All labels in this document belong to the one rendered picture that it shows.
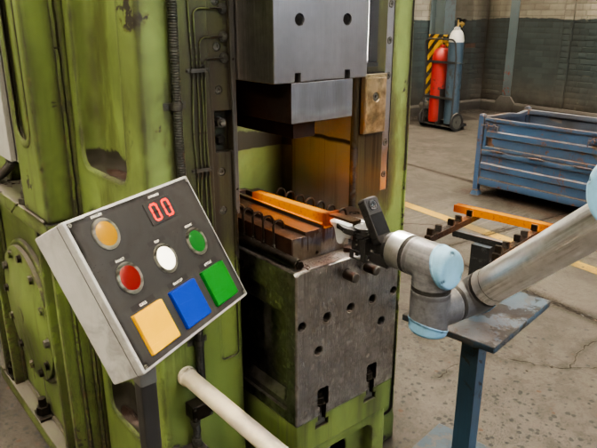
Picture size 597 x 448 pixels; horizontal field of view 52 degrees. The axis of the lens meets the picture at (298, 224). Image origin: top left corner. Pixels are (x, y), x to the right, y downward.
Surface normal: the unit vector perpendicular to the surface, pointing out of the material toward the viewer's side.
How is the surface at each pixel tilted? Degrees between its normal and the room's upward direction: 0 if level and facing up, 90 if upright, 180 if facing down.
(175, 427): 90
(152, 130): 90
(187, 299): 60
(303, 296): 90
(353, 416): 90
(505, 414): 0
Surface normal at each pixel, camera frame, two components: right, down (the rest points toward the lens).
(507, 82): -0.83, 0.18
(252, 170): 0.64, 0.25
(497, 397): 0.00, -0.95
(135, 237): 0.78, -0.36
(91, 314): -0.43, 0.29
